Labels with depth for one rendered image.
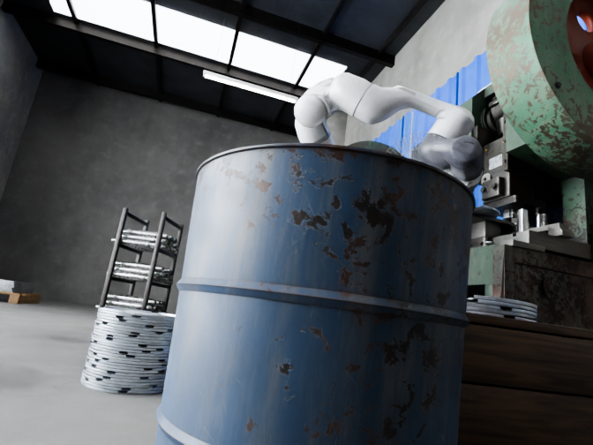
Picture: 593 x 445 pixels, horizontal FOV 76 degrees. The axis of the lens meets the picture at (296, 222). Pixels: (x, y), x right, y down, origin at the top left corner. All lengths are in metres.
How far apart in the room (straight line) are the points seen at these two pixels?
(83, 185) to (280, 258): 8.00
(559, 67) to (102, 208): 7.58
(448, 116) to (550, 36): 0.51
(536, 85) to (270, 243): 1.23
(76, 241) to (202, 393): 7.75
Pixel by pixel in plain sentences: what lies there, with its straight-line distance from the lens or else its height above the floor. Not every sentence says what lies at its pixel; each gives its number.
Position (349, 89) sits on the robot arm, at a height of 0.95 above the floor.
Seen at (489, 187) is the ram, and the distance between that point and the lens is 1.85.
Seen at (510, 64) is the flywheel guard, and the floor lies 1.21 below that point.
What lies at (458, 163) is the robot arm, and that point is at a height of 0.75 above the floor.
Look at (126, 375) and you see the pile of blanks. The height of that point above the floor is 0.05.
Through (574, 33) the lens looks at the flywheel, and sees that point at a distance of 1.84.
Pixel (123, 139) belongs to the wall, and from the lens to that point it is 8.56.
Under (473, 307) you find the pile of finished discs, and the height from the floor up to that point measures 0.37.
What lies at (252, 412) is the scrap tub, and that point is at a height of 0.21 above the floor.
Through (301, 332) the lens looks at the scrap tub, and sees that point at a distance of 0.39.
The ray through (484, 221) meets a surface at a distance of 1.73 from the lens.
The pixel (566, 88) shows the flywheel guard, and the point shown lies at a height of 1.10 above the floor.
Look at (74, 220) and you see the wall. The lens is 8.22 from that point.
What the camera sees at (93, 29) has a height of 4.24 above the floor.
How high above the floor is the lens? 0.30
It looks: 14 degrees up
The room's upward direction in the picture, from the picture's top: 8 degrees clockwise
